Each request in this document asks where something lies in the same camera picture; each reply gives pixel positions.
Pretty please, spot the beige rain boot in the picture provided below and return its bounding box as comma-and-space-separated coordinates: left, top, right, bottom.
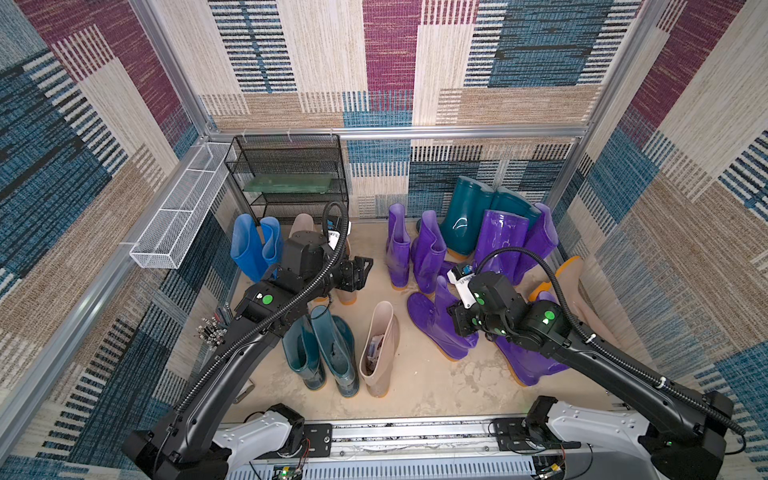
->
359, 301, 400, 398
289, 213, 315, 237
334, 240, 357, 306

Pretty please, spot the purple rain boot front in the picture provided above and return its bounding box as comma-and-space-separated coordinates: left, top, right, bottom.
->
406, 275, 478, 361

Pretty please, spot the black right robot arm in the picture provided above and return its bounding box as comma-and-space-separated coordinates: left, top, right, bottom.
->
447, 248, 746, 479

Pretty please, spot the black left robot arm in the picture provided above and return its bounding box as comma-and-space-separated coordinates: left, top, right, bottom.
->
122, 201, 373, 479

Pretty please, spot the green tray on rack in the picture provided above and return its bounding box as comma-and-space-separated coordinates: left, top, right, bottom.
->
243, 174, 334, 194

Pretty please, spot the red pen holder cup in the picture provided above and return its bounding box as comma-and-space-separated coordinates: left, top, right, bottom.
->
197, 303, 234, 347

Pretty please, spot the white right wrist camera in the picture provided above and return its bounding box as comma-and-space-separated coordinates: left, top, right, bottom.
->
447, 263, 476, 309

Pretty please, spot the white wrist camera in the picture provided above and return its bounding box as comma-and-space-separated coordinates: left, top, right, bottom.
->
321, 216, 342, 250
447, 263, 476, 309

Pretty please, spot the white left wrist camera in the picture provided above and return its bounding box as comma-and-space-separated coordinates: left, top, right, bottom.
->
321, 216, 342, 250

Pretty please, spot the black wire mesh shelf rack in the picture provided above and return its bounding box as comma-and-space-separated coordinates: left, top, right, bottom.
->
225, 134, 349, 225

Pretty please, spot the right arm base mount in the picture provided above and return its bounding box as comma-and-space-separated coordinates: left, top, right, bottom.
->
490, 396, 650, 458

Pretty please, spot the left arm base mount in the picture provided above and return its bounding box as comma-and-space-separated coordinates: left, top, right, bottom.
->
212, 403, 333, 473

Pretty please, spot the white wire mesh basket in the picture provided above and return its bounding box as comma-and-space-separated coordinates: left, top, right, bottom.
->
130, 142, 230, 270

